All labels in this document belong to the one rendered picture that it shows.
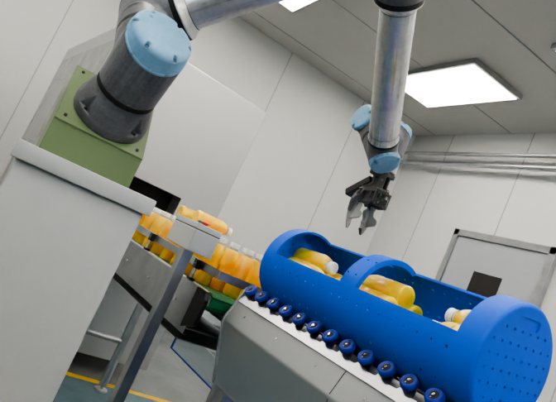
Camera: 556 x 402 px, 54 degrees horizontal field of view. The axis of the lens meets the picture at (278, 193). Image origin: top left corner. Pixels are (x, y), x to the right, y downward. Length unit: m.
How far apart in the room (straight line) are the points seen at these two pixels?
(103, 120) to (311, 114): 5.44
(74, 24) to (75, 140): 4.64
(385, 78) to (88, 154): 0.75
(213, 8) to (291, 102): 5.19
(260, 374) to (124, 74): 0.95
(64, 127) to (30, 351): 0.50
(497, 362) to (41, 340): 0.98
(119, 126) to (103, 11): 4.71
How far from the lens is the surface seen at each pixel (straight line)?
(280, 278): 1.74
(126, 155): 1.37
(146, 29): 1.26
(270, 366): 1.67
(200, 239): 1.89
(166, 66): 1.25
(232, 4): 1.39
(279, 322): 1.71
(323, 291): 1.56
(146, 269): 2.39
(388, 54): 1.39
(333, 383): 1.47
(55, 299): 1.31
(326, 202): 6.80
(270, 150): 6.41
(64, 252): 1.29
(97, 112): 1.34
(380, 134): 1.55
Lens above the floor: 1.08
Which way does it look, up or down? 7 degrees up
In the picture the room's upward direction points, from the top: 24 degrees clockwise
